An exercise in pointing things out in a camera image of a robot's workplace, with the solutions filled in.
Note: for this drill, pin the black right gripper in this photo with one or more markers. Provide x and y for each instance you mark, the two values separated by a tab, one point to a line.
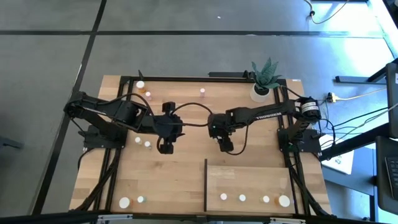
219	124

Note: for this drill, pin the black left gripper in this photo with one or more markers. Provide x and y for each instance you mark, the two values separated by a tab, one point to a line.
168	127

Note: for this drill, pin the small pink pill bottle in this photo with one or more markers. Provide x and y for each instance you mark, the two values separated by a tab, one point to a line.
148	94
223	196
202	91

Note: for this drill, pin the large white cap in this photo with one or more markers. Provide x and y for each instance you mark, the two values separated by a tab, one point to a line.
124	202

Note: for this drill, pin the large orange pill bottle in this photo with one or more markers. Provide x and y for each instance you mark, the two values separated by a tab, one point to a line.
284	201
140	84

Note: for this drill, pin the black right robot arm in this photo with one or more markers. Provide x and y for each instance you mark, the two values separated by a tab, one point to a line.
267	113

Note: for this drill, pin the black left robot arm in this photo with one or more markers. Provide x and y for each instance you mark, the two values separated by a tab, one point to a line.
124	112

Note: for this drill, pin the green plant in white pot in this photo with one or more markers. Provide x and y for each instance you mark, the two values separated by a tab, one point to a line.
257	97

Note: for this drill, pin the black bar behind table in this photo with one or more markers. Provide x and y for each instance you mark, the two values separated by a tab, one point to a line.
227	74

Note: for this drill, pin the black antenna spike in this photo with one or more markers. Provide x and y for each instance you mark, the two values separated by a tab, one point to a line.
140	75

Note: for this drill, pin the yellow power plug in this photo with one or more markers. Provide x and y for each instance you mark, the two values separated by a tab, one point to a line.
332	97

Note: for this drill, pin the white sheet with blue logo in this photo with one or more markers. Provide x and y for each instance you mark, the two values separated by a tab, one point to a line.
342	161

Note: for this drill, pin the black desk leg bar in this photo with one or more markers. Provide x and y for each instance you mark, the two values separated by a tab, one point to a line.
351	79
357	141

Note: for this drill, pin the black monitor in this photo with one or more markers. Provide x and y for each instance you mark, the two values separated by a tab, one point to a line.
392	102

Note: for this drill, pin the black laptop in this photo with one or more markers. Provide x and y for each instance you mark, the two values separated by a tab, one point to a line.
391	174

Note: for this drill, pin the wooden shelf with black frame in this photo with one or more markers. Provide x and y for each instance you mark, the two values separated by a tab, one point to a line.
248	177

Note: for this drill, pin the aluminium frame bar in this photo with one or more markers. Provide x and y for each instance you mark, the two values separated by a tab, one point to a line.
115	217

